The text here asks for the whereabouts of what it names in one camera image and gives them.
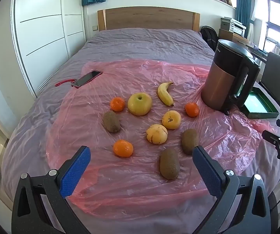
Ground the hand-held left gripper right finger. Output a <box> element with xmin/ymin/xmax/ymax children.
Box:
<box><xmin>192</xmin><ymin>145</ymin><xmax>271</xmax><ymax>234</ymax></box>

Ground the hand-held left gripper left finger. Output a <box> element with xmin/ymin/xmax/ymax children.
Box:
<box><xmin>11</xmin><ymin>145</ymin><xmax>92</xmax><ymax>234</ymax></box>

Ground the green tray box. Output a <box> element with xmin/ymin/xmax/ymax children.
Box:
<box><xmin>241</xmin><ymin>86</ymin><xmax>279</xmax><ymax>119</ymax></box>

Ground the brown kiwi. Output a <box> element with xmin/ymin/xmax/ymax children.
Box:
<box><xmin>160</xmin><ymin>149</ymin><xmax>180</xmax><ymax>179</ymax></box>
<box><xmin>103</xmin><ymin>111</ymin><xmax>121</xmax><ymax>134</ymax></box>
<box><xmin>181</xmin><ymin>129</ymin><xmax>199</xmax><ymax>155</ymax></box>

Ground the orange mandarin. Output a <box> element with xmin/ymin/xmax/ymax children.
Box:
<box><xmin>110</xmin><ymin>97</ymin><xmax>126</xmax><ymax>112</ymax></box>
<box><xmin>184</xmin><ymin>102</ymin><xmax>200</xmax><ymax>118</ymax></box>
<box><xmin>113</xmin><ymin>140</ymin><xmax>134</xmax><ymax>158</ymax></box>

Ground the yellow striped pepino melon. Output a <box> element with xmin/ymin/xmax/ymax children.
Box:
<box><xmin>146</xmin><ymin>124</ymin><xmax>168</xmax><ymax>144</ymax></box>

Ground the small yellow apple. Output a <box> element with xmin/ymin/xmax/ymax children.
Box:
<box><xmin>162</xmin><ymin>110</ymin><xmax>181</xmax><ymax>130</ymax></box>

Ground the yellow banana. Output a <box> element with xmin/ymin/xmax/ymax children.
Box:
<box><xmin>157</xmin><ymin>81</ymin><xmax>174</xmax><ymax>107</ymax></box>

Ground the large yellow-green apple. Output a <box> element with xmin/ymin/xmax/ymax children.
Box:
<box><xmin>128</xmin><ymin>92</ymin><xmax>153</xmax><ymax>116</ymax></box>

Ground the grey desk chair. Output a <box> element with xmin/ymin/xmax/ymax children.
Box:
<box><xmin>258</xmin><ymin>52</ymin><xmax>280</xmax><ymax>113</ymax></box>

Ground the pink plastic sheet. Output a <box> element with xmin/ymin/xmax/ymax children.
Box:
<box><xmin>45</xmin><ymin>60</ymin><xmax>262</xmax><ymax>215</ymax></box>

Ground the copper and black kettle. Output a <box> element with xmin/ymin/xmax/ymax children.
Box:
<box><xmin>201</xmin><ymin>39</ymin><xmax>261</xmax><ymax>115</ymax></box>

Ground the glass top desk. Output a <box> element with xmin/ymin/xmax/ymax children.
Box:
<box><xmin>246</xmin><ymin>40</ymin><xmax>280</xmax><ymax>83</ymax></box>

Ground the smartphone in red case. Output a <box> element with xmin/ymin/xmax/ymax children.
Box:
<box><xmin>72</xmin><ymin>71</ymin><xmax>103</xmax><ymax>88</ymax></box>

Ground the wooden dresser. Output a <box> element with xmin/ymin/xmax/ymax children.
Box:
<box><xmin>218</xmin><ymin>28</ymin><xmax>250</xmax><ymax>45</ymax></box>

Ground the white printer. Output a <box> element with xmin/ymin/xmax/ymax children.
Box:
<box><xmin>220</xmin><ymin>17</ymin><xmax>247</xmax><ymax>35</ymax></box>

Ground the black backpack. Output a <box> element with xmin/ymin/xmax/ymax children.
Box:
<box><xmin>200</xmin><ymin>26</ymin><xmax>218</xmax><ymax>51</ymax></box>

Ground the bed with purple sheet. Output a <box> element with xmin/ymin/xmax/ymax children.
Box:
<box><xmin>0</xmin><ymin>28</ymin><xmax>280</xmax><ymax>234</ymax></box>

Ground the white wardrobe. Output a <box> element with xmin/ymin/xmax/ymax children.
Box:
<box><xmin>11</xmin><ymin>0</ymin><xmax>87</xmax><ymax>98</ymax></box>

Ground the wooden headboard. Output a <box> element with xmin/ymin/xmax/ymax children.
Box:
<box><xmin>97</xmin><ymin>6</ymin><xmax>201</xmax><ymax>32</ymax></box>

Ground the red phone strap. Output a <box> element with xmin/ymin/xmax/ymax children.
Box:
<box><xmin>55</xmin><ymin>78</ymin><xmax>78</xmax><ymax>87</ymax></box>

